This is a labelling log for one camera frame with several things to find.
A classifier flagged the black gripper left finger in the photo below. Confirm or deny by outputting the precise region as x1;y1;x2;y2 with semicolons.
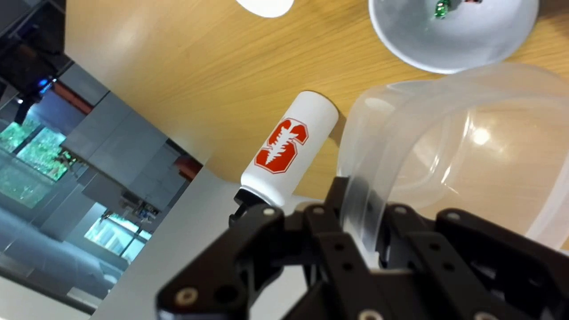
157;177;381;320

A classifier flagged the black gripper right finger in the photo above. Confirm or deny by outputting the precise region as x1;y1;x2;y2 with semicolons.
379;205;569;320

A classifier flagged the clear glass jar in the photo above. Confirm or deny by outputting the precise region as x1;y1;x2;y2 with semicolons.
337;61;569;269

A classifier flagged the green white sweet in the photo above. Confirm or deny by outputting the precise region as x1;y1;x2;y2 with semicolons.
433;0;454;22

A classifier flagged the white mug with green band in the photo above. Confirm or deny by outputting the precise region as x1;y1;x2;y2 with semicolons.
367;0;541;77

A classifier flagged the white cup with red logo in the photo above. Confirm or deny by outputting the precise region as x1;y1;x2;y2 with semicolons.
237;90;342;210

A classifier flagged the white brush with black bristles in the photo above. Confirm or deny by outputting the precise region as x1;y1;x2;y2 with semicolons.
235;0;296;20

